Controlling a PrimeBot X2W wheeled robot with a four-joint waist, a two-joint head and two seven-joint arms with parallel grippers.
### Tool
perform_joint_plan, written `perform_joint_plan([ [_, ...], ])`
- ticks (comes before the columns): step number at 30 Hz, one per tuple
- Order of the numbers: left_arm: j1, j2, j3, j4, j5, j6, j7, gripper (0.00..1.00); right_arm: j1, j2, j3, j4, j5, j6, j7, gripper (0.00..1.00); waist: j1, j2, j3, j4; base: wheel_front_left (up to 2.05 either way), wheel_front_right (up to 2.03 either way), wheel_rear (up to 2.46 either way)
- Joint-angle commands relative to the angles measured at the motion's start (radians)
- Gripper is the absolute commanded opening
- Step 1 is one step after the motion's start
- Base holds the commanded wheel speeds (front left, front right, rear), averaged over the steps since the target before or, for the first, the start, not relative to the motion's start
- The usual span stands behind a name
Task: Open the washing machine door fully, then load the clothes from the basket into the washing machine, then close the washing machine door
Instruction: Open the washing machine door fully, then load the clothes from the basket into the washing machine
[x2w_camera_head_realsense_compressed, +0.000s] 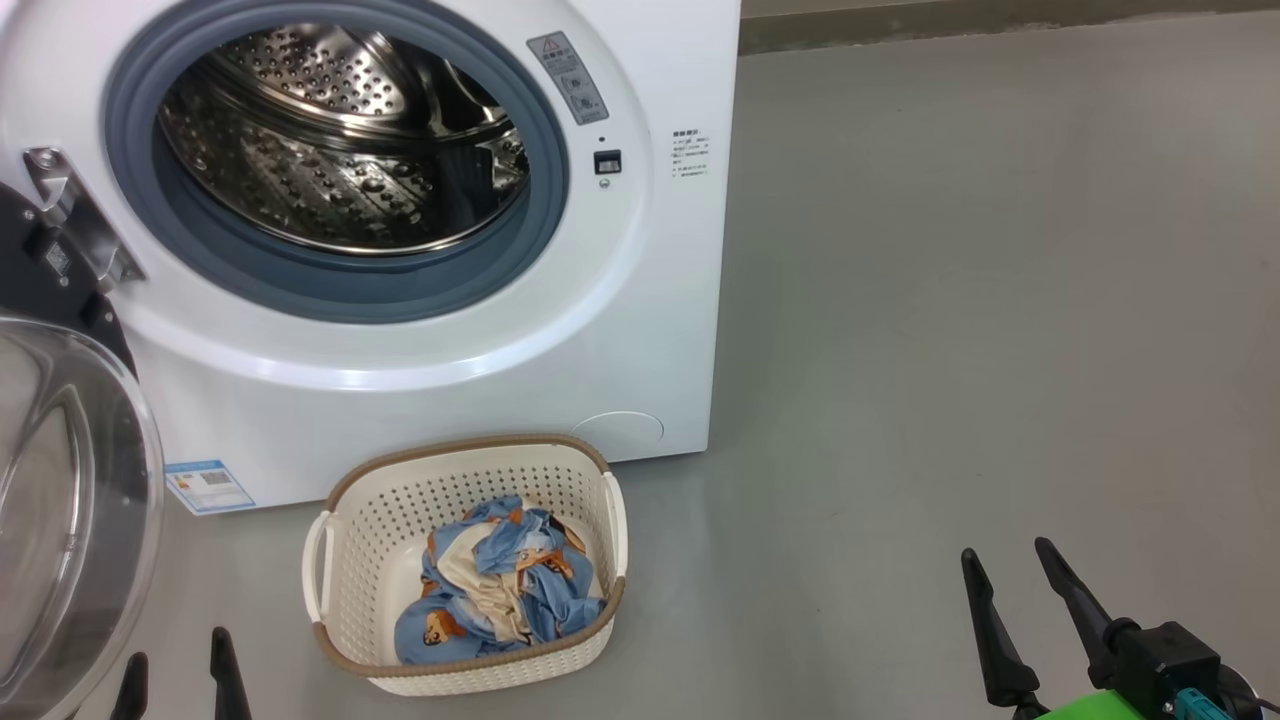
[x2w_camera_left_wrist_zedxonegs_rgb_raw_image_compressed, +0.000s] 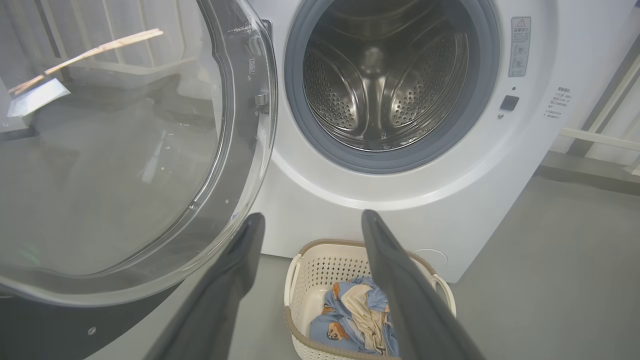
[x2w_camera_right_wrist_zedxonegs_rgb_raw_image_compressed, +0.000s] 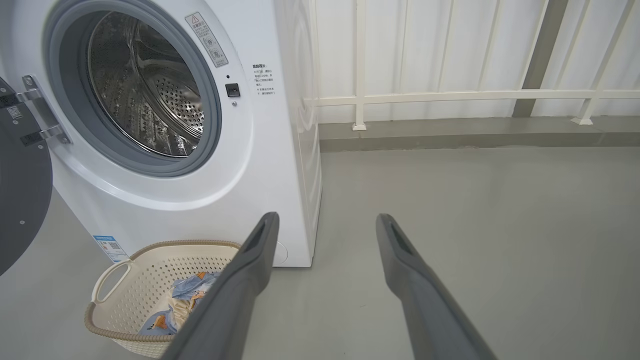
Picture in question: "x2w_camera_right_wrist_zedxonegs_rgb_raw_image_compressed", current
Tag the blue patterned cloth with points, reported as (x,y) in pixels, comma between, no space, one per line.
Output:
(192,287)

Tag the cream garment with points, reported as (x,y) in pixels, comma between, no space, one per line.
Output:
(180,307)

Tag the grey warning sticker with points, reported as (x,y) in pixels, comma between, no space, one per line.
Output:
(206,40)

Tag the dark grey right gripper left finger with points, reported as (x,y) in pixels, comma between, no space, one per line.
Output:
(235,300)

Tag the cream perforated laundry basket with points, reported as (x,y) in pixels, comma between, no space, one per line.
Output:
(140,280)

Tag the white metal railing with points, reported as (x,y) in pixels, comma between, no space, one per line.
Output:
(450,95)

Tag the printed Chinese notice label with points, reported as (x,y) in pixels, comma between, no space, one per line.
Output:
(262,79)

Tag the white front-load washing machine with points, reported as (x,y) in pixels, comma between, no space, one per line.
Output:
(250,175)

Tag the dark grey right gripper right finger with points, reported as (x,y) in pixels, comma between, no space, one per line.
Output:
(425,310)

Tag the round filter cover on washer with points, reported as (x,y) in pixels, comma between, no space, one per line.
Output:
(281,252)

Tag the small QR code sticker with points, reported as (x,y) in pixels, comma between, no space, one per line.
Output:
(15,112)

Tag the metal washing machine door hinge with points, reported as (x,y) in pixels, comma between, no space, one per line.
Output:
(42,110)

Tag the steel washer drum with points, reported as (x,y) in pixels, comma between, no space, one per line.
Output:
(150,100)

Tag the blue energy label sticker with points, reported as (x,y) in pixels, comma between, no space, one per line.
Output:
(111,248)

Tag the black round glass washer door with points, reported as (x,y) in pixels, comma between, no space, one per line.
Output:
(20,200)

